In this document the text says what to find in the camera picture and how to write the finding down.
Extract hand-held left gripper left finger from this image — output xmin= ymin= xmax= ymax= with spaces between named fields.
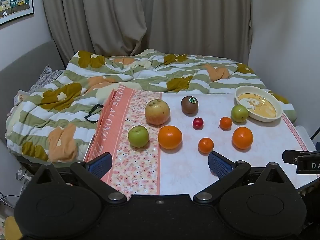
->
xmin=30 ymin=152 xmax=127 ymax=204

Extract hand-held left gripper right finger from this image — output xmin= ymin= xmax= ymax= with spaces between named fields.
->
xmin=194 ymin=151 xmax=290 ymax=204

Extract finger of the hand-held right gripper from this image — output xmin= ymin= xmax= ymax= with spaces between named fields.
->
xmin=282 ymin=150 xmax=320 ymax=165

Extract small mandarin orange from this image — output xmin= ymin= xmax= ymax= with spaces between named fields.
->
xmin=198 ymin=138 xmax=214 ymax=154
xmin=219 ymin=117 xmax=233 ymax=130

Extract large orange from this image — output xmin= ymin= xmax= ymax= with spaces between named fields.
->
xmin=158 ymin=125 xmax=183 ymax=150
xmin=232 ymin=127 xmax=254 ymax=150

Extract green apple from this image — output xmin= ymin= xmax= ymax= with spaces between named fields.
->
xmin=231 ymin=105 xmax=249 ymax=123
xmin=128 ymin=126 xmax=150 ymax=148

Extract cream cartoon print bowl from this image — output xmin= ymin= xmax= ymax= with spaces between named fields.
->
xmin=234 ymin=85 xmax=283 ymax=122

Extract large yellow apple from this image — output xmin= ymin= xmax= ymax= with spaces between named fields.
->
xmin=144 ymin=99 xmax=171 ymax=126

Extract pink floral tablecloth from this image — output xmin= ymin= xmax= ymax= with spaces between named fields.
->
xmin=84 ymin=84 xmax=315 ymax=198

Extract red cherry tomato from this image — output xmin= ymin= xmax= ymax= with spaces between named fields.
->
xmin=192 ymin=117 xmax=204 ymax=130

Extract black eyeglasses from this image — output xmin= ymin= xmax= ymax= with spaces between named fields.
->
xmin=84 ymin=104 xmax=103 ymax=123

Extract brown kiwi with green sticker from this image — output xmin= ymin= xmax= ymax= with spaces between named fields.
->
xmin=181 ymin=96 xmax=199 ymax=115

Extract white round object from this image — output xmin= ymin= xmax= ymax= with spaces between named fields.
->
xmin=15 ymin=167 xmax=33 ymax=183

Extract green striped floral blanket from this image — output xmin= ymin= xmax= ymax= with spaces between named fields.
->
xmin=5 ymin=49 xmax=298 ymax=163

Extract small white box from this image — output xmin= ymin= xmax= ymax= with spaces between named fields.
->
xmin=14 ymin=90 xmax=30 ymax=107

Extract grey patterned cloth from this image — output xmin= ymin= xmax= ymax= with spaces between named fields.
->
xmin=27 ymin=65 xmax=65 ymax=94

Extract yellow object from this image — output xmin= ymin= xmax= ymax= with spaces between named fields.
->
xmin=4 ymin=216 xmax=23 ymax=240

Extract grey upholstered headboard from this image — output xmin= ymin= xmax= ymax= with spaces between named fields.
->
xmin=0 ymin=39 xmax=65 ymax=140

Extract beige curtain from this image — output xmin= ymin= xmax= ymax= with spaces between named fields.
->
xmin=41 ymin=0 xmax=253 ymax=67

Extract thin black cable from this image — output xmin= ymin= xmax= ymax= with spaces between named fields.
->
xmin=0 ymin=192 xmax=15 ymax=209

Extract framed wall poster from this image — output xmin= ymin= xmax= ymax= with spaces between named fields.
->
xmin=0 ymin=0 xmax=35 ymax=26

